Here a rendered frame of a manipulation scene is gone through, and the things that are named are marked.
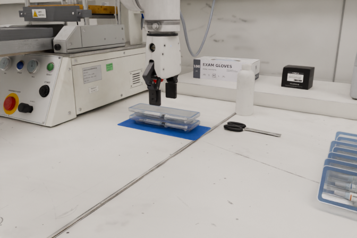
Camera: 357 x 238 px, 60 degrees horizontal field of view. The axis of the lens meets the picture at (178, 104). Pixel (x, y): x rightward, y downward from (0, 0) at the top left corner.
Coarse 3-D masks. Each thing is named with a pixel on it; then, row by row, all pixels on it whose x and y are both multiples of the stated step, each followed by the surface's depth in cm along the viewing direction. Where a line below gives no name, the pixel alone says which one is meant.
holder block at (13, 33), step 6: (0, 30) 71; (6, 30) 72; (12, 30) 73; (18, 30) 74; (24, 30) 76; (30, 30) 77; (36, 30) 79; (42, 30) 80; (48, 30) 82; (0, 36) 71; (6, 36) 72; (12, 36) 73; (18, 36) 75; (24, 36) 76; (30, 36) 78; (36, 36) 79; (42, 36) 81; (48, 36) 82
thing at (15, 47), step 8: (8, 40) 72; (16, 40) 73; (24, 40) 75; (32, 40) 77; (40, 40) 79; (48, 40) 81; (0, 48) 70; (8, 48) 72; (16, 48) 74; (24, 48) 75; (32, 48) 77; (40, 48) 79; (48, 48) 82; (0, 56) 72
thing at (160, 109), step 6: (138, 108) 80; (144, 108) 80; (150, 108) 80; (156, 108) 80; (162, 108) 80; (168, 108) 80; (174, 108) 80; (168, 114) 75; (174, 114) 75; (180, 114) 75; (186, 114) 75; (192, 114) 75
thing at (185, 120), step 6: (132, 108) 80; (138, 114) 81; (144, 114) 80; (150, 114) 77; (156, 114) 77; (162, 114) 76; (198, 114) 76; (168, 120) 77; (174, 120) 76; (180, 120) 75; (186, 120) 73; (192, 120) 73
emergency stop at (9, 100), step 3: (9, 96) 86; (6, 99) 86; (9, 99) 85; (12, 99) 85; (6, 102) 85; (9, 102) 85; (12, 102) 84; (15, 102) 85; (6, 105) 85; (9, 105) 85; (12, 105) 84; (6, 108) 85; (9, 108) 85; (12, 108) 85
